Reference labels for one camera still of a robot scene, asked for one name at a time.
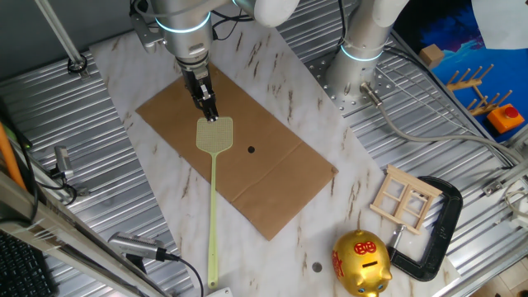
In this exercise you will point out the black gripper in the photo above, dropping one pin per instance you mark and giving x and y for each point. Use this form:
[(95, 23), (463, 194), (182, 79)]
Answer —
[(196, 74)]

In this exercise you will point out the light green plastic flyswatter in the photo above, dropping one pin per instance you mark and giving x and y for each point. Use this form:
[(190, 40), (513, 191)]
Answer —
[(213, 136)]

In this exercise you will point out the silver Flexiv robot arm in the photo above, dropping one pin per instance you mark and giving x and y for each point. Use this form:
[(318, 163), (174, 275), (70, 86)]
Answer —
[(185, 37)]

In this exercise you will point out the brown cardboard sheet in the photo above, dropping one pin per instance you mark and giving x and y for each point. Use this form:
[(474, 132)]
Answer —
[(268, 173)]

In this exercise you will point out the slanted aluminium pole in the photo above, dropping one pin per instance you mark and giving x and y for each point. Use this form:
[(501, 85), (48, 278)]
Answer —
[(62, 37)]

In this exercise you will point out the orange pole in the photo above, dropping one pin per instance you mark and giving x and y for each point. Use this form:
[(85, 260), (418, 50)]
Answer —
[(8, 156)]

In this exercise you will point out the gold piggy bank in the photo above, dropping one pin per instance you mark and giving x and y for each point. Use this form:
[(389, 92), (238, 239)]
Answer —
[(361, 264)]

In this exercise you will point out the plain wooden cube block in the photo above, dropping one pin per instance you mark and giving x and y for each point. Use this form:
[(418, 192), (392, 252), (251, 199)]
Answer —
[(432, 55)]

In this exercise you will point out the black keyboard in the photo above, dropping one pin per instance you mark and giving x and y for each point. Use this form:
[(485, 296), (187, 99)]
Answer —
[(20, 272)]

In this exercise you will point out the wooden peg rack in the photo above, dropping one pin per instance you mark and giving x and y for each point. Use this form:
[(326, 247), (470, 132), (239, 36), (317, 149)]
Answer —
[(464, 85), (482, 109)]

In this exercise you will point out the blue patterned mat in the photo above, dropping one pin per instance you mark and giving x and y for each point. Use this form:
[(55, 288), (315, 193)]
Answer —
[(466, 45)]

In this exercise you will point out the black C-clamp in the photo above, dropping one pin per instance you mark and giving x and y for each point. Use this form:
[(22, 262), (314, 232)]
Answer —
[(447, 222)]

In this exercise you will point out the orange emergency stop button box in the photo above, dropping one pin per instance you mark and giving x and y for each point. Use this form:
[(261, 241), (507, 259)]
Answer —
[(504, 119)]

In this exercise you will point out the white paper sheet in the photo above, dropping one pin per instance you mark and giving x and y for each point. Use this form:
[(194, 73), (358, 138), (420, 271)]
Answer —
[(503, 20)]

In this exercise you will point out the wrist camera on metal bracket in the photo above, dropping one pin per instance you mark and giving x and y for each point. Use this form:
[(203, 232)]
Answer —
[(143, 34)]

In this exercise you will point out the small grey camera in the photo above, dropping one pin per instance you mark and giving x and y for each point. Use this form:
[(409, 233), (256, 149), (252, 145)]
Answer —
[(62, 158)]

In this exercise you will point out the silver depth camera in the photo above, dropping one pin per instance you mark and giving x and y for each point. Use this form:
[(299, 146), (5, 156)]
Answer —
[(136, 245)]

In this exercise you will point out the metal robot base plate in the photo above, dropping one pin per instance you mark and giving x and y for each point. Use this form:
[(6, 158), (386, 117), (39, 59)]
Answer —
[(385, 84)]

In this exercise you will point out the aluminium frame beam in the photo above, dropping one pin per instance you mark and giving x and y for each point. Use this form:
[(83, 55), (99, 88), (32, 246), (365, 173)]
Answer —
[(62, 235)]

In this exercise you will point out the small wooden window frame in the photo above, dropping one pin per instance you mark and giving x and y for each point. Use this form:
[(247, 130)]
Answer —
[(405, 201)]

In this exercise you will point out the small metal corner bracket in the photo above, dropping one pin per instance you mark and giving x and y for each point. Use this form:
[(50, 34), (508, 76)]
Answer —
[(493, 188)]

